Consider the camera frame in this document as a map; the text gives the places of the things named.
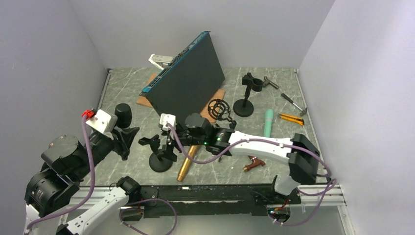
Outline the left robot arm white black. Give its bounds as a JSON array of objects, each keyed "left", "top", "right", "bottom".
[{"left": 24, "top": 127, "right": 142, "bottom": 235}]

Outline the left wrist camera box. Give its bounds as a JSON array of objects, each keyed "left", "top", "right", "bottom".
[{"left": 82, "top": 109, "right": 117, "bottom": 139}]

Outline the white metal bracket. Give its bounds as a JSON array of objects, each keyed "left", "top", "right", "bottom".
[{"left": 148, "top": 54, "right": 173, "bottom": 70}]

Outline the teal green microphone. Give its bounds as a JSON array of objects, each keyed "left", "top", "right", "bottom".
[{"left": 263, "top": 109, "right": 274, "bottom": 137}]

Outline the wooden board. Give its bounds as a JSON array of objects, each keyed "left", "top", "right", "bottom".
[{"left": 136, "top": 73, "right": 226, "bottom": 125}]

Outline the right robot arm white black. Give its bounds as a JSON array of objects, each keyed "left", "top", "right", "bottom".
[{"left": 159, "top": 113, "right": 321, "bottom": 203}]

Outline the black microphone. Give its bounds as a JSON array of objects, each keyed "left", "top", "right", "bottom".
[{"left": 115, "top": 103, "right": 132, "bottom": 129}]

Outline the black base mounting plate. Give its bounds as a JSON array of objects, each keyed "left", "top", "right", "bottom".
[{"left": 108, "top": 184, "right": 309, "bottom": 218}]

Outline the black stand with black microphone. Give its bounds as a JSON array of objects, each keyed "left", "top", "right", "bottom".
[{"left": 138, "top": 135, "right": 177, "bottom": 173}]

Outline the small black handled hammer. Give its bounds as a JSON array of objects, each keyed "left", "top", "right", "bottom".
[{"left": 281, "top": 93, "right": 307, "bottom": 117}]

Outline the blue network switch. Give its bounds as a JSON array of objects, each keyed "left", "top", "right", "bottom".
[{"left": 139, "top": 31, "right": 225, "bottom": 127}]

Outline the yellow utility knife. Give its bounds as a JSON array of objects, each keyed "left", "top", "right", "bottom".
[{"left": 278, "top": 113, "right": 305, "bottom": 126}]

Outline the black tripod shock mount stand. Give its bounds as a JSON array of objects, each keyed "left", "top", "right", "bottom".
[{"left": 207, "top": 98, "right": 237, "bottom": 130}]

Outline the black round base mic stand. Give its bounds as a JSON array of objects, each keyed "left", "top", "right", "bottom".
[{"left": 233, "top": 72, "right": 263, "bottom": 118}]

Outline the gold microphone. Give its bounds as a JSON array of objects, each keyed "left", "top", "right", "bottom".
[{"left": 176, "top": 145, "right": 200, "bottom": 182}]

